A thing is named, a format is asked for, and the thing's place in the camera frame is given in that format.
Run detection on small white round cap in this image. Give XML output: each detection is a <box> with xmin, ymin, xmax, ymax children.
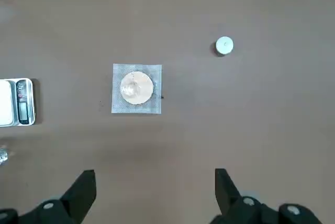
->
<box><xmin>215</xmin><ymin>36</ymin><xmax>235</xmax><ymax>57</ymax></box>

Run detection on silver digital scale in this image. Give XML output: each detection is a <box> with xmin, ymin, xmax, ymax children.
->
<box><xmin>0</xmin><ymin>77</ymin><xmax>36</xmax><ymax>128</ymax></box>

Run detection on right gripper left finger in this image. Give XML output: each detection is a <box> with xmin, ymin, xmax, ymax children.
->
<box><xmin>0</xmin><ymin>169</ymin><xmax>97</xmax><ymax>224</ymax></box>

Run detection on small glass beaker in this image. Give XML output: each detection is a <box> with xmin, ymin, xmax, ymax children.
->
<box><xmin>0</xmin><ymin>144</ymin><xmax>11</xmax><ymax>166</ymax></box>

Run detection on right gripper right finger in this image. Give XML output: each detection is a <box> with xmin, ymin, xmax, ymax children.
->
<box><xmin>210</xmin><ymin>168</ymin><xmax>325</xmax><ymax>224</ymax></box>

